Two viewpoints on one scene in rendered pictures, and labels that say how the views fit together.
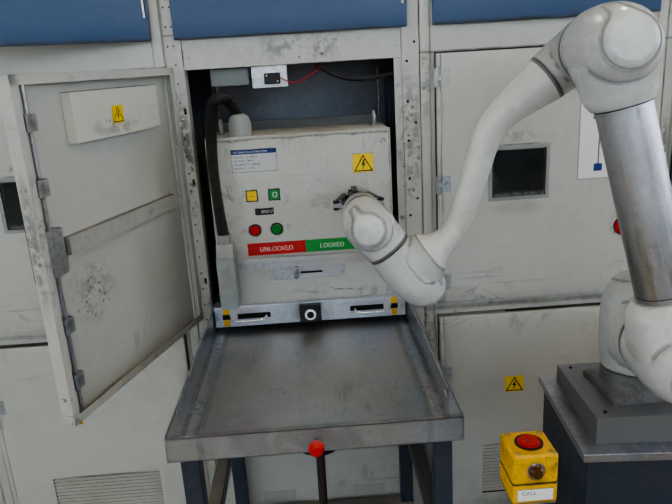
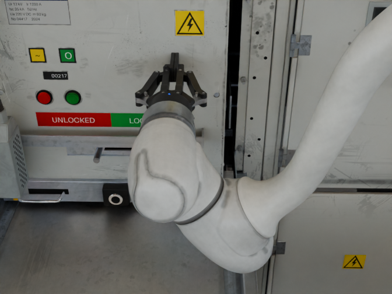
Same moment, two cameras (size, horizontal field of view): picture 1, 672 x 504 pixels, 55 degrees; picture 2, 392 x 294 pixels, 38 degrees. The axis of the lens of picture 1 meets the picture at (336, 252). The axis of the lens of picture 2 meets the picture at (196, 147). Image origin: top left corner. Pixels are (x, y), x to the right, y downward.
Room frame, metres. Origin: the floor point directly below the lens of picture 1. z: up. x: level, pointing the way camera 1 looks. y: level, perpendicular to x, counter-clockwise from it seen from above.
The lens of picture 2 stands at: (0.70, -0.15, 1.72)
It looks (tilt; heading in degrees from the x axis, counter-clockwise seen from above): 34 degrees down; 3
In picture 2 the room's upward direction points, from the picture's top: straight up
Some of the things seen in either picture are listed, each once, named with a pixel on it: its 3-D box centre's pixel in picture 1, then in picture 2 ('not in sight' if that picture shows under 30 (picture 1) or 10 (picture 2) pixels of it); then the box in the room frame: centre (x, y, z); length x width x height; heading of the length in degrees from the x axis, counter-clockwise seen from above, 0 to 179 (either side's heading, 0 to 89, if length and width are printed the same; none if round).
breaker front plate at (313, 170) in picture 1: (304, 224); (108, 94); (1.72, 0.08, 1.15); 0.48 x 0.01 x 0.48; 92
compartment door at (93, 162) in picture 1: (120, 225); not in sight; (1.56, 0.53, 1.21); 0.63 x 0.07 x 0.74; 164
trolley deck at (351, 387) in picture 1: (313, 366); (108, 278); (1.52, 0.07, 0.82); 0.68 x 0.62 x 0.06; 2
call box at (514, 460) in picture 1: (528, 466); not in sight; (1.00, -0.32, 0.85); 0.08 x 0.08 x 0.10; 2
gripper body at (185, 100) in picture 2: not in sight; (170, 107); (1.54, -0.06, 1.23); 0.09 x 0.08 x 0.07; 2
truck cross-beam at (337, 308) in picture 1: (310, 308); (118, 185); (1.74, 0.08, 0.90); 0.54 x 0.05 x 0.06; 92
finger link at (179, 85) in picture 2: not in sight; (179, 88); (1.60, -0.07, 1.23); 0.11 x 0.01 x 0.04; 0
